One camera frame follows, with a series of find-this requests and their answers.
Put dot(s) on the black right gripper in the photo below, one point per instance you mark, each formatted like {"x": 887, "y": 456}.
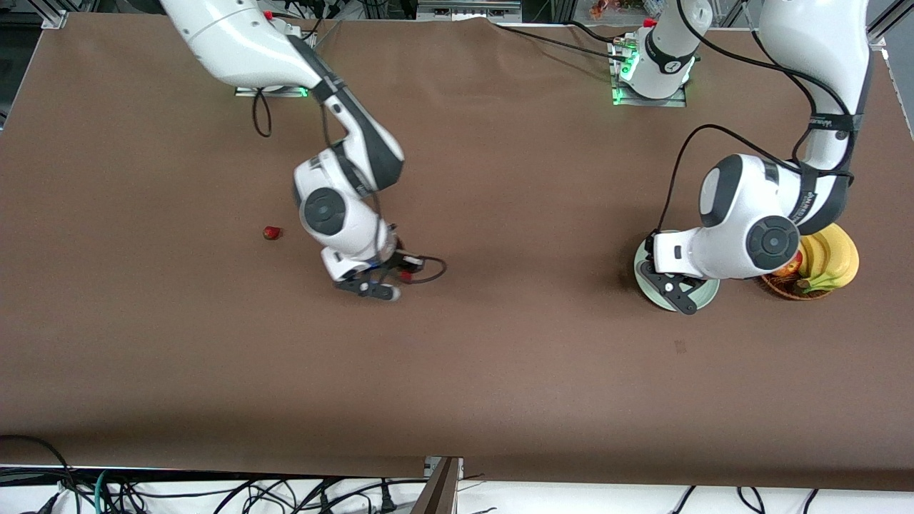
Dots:
{"x": 397, "y": 261}

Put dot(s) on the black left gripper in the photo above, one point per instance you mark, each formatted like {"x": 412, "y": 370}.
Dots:
{"x": 649, "y": 244}

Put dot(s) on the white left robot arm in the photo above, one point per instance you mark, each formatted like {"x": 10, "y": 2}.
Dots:
{"x": 814, "y": 43}

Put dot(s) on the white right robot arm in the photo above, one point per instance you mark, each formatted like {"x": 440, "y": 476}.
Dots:
{"x": 235, "y": 43}

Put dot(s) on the pale green round plate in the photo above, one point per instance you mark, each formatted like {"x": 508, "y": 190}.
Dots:
{"x": 707, "y": 294}

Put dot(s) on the brown table cover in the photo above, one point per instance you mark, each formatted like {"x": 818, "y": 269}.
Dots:
{"x": 457, "y": 371}

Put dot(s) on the brown wicker basket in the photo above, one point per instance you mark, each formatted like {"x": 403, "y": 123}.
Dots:
{"x": 782, "y": 289}

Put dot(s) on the red apple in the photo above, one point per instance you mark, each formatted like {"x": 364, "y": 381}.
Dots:
{"x": 791, "y": 270}

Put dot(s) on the yellow banana bunch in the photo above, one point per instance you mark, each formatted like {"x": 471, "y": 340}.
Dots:
{"x": 839, "y": 260}

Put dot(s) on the colourful background objects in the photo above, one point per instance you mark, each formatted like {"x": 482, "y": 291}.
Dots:
{"x": 603, "y": 8}

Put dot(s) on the grey electronics box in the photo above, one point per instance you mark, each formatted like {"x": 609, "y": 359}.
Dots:
{"x": 468, "y": 8}

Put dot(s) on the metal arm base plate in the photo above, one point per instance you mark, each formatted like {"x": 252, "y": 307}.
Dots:
{"x": 278, "y": 91}
{"x": 650, "y": 102}

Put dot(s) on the metal post bracket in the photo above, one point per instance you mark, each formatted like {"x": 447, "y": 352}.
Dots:
{"x": 430, "y": 465}

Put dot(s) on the brown table post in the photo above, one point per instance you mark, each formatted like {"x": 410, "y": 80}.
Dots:
{"x": 437, "y": 492}

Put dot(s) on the aluminium frame profile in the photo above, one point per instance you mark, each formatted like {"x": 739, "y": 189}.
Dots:
{"x": 880, "y": 39}
{"x": 53, "y": 18}

